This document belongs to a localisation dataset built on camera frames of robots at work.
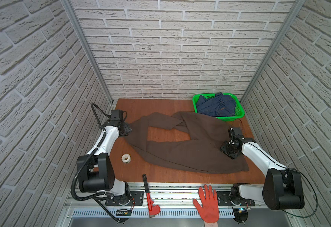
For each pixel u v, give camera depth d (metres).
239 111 1.05
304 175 0.42
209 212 0.70
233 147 0.66
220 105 1.09
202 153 0.91
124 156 0.87
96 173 0.45
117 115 0.69
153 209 0.70
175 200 0.74
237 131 0.72
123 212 0.72
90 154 0.43
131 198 0.73
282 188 0.42
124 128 0.80
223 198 0.74
